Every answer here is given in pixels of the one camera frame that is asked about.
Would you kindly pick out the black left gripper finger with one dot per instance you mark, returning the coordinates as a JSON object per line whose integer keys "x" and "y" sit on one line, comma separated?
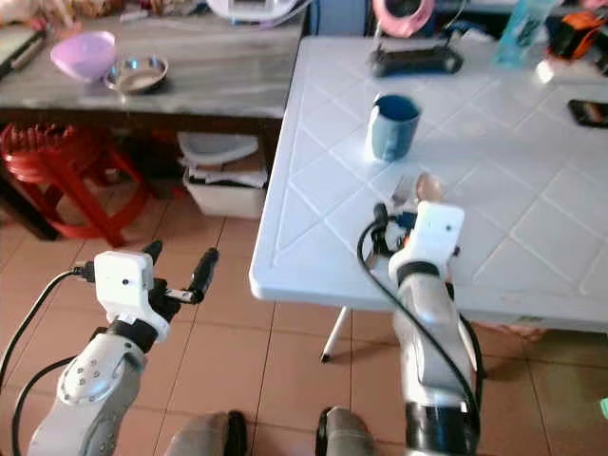
{"x": 153, "y": 251}
{"x": 205, "y": 270}

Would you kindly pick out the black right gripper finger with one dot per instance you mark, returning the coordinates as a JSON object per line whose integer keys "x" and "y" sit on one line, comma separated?
{"x": 380, "y": 226}

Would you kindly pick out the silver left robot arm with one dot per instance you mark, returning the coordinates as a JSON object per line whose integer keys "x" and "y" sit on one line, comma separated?
{"x": 85, "y": 385}

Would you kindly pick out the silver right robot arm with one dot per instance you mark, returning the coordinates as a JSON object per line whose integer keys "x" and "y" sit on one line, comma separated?
{"x": 432, "y": 361}

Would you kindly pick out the white plastic bin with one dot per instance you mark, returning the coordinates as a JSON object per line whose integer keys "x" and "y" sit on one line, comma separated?
{"x": 223, "y": 195}

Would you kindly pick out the blue cup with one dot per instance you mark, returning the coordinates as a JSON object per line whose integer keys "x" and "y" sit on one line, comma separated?
{"x": 394, "y": 128}

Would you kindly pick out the white metal table leg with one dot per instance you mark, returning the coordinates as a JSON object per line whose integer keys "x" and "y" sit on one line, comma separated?
{"x": 335, "y": 334}

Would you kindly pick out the grey left robot foot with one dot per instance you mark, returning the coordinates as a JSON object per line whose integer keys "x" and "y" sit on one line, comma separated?
{"x": 204, "y": 435}

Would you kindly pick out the grey robot foot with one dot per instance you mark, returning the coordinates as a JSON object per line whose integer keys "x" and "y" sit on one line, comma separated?
{"x": 204, "y": 435}
{"x": 347, "y": 435}

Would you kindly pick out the red plastic stool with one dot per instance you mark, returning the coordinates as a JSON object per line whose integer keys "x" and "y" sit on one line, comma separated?
{"x": 47, "y": 157}

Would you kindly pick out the black oblong case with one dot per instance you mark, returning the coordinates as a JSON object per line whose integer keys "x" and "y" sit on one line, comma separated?
{"x": 418, "y": 62}

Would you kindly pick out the small steel bowl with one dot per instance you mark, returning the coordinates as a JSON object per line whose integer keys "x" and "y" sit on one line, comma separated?
{"x": 137, "y": 74}

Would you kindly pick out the pink round object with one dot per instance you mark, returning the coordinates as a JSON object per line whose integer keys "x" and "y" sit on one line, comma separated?
{"x": 383, "y": 19}

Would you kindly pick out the purple plastic bowl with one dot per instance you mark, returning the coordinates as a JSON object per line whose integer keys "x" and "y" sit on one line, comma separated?
{"x": 83, "y": 55}

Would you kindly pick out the grey right robot foot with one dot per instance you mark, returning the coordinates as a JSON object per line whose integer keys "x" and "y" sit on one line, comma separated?
{"x": 347, "y": 435}

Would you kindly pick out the black phone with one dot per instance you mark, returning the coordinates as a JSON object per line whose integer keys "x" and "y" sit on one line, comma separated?
{"x": 589, "y": 113}

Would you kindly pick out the teal transparent bottle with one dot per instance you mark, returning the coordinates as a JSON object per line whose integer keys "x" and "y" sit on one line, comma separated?
{"x": 525, "y": 33}

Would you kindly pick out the white appliance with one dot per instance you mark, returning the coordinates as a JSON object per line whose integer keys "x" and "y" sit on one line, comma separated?
{"x": 252, "y": 9}

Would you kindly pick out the orange and black device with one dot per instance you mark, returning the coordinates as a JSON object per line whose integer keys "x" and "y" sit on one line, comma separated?
{"x": 579, "y": 33}

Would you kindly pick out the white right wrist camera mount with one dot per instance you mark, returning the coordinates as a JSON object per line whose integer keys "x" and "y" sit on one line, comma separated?
{"x": 432, "y": 233}

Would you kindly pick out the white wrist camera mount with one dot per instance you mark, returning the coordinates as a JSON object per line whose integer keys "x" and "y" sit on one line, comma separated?
{"x": 432, "y": 233}
{"x": 122, "y": 285}

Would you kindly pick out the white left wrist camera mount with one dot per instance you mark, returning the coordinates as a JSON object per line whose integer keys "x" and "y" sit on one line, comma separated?
{"x": 122, "y": 285}

